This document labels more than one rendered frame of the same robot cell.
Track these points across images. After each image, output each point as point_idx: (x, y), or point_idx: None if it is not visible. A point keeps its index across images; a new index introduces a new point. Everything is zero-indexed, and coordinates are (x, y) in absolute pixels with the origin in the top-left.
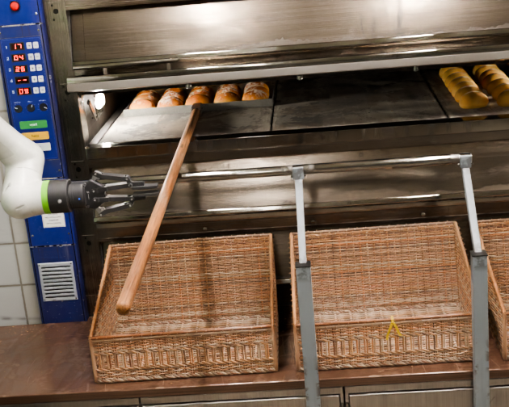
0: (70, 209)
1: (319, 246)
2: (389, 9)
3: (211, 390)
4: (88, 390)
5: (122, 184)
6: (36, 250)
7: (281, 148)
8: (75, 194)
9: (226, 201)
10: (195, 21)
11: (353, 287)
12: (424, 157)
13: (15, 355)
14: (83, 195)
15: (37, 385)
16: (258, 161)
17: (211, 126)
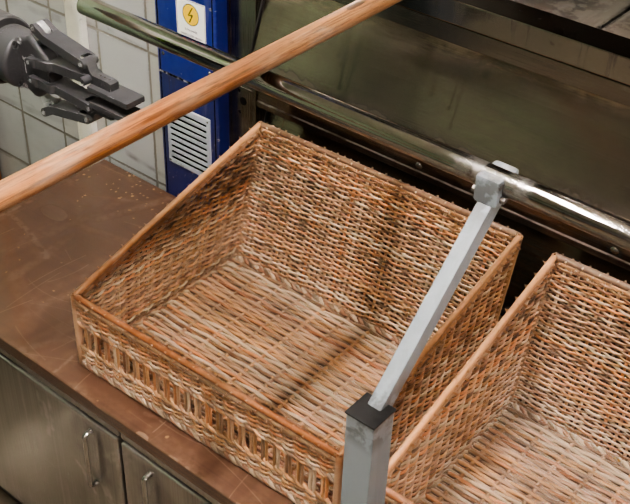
0: None
1: (598, 308)
2: None
3: (210, 492)
4: (57, 371)
5: (73, 71)
6: (166, 79)
7: (594, 78)
8: None
9: (460, 136)
10: None
11: None
12: None
13: (66, 235)
14: (6, 62)
15: (18, 315)
16: (548, 82)
17: None
